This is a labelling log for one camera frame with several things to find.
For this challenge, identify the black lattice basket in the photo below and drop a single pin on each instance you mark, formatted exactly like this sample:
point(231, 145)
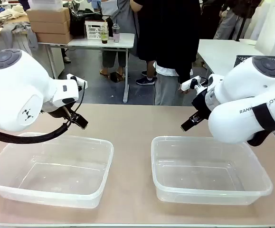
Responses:
point(243, 59)

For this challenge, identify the clear storage box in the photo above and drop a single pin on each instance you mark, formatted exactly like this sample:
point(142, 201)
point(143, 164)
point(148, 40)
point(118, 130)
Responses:
point(44, 4)

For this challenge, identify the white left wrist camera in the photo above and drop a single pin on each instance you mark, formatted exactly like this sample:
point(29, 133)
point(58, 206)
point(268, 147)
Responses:
point(79, 82)

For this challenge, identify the black bag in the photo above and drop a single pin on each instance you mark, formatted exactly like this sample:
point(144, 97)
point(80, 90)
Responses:
point(76, 23)

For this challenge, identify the plastic cup pink drink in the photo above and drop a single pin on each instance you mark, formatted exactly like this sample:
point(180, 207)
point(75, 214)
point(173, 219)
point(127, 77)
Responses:
point(116, 34)

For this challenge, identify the person in black shirt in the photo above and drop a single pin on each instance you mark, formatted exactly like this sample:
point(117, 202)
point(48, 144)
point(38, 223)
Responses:
point(170, 35)

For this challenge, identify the clear plastic bin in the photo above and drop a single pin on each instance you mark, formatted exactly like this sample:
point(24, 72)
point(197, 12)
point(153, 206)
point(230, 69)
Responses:
point(199, 197)
point(44, 197)

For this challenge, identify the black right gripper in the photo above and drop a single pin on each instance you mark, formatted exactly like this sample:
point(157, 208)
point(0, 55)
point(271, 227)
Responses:
point(202, 104)

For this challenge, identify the grey clothing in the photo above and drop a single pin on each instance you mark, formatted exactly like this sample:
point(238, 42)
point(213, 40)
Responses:
point(9, 35)

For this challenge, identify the person in grey trousers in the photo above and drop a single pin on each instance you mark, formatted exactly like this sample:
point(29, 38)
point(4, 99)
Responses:
point(227, 26)

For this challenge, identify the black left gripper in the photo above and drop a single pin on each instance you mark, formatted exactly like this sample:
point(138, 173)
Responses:
point(59, 112)

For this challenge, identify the white lattice basket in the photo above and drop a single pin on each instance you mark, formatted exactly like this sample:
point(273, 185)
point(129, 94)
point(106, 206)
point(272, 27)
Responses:
point(93, 31)

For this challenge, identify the plastic cup green drink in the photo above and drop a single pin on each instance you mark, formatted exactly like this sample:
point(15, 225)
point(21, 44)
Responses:
point(104, 35)

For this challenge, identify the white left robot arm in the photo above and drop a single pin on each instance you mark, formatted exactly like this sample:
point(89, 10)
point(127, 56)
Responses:
point(16, 90)

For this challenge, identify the white cloth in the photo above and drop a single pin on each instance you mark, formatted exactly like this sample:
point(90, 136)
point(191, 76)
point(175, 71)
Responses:
point(2, 13)

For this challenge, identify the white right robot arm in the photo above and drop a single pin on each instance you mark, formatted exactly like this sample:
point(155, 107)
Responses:
point(234, 123)

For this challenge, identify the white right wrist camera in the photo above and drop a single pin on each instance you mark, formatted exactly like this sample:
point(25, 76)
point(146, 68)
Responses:
point(187, 83)

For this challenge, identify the white folding table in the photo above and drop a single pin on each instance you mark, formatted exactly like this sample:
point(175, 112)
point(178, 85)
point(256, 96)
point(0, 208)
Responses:
point(85, 43)

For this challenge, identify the person in navy sneakers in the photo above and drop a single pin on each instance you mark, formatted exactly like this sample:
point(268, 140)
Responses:
point(146, 80)

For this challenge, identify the person in grey shirt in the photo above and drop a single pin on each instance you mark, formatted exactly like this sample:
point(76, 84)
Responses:
point(125, 23)

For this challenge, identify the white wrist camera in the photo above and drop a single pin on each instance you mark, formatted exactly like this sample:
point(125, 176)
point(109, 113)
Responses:
point(79, 82)
point(187, 83)

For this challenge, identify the brown cardboard box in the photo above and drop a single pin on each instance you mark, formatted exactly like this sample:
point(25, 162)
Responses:
point(49, 26)
point(53, 38)
point(49, 15)

